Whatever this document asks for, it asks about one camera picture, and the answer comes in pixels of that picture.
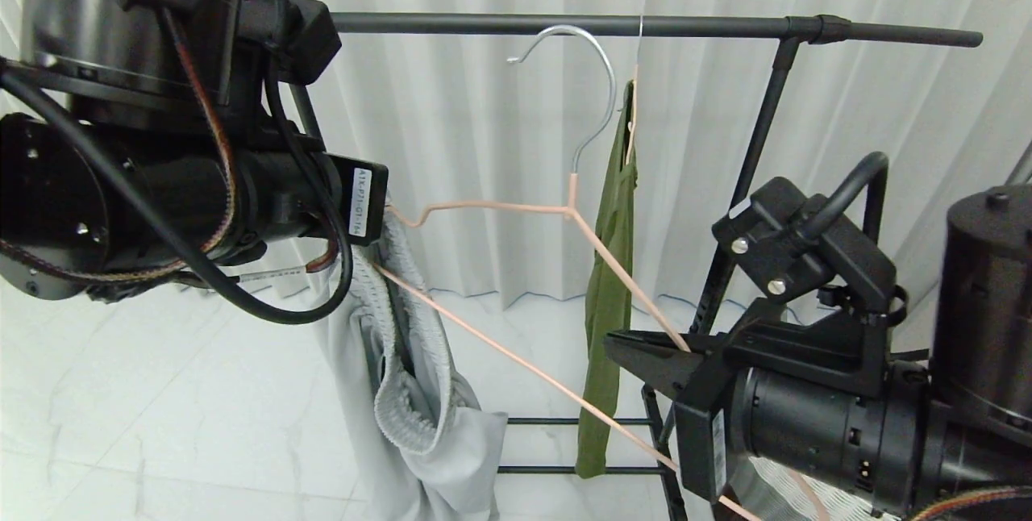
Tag green printed t-shirt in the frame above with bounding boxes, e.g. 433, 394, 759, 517
574, 80, 639, 480

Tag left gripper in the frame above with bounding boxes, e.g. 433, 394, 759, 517
0, 112, 390, 302

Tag white laundry basket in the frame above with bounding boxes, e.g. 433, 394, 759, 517
730, 456, 880, 521

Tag white curtain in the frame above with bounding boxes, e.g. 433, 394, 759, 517
0, 0, 1032, 328

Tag pink clothes hanger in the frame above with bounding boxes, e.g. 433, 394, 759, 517
625, 17, 644, 167
387, 25, 831, 521

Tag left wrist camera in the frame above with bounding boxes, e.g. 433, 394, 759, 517
236, 0, 343, 88

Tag black clothes rack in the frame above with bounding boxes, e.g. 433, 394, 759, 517
286, 11, 984, 521

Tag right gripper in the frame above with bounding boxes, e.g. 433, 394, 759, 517
605, 299, 940, 518

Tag pale grey shorts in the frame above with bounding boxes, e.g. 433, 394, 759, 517
310, 206, 510, 521

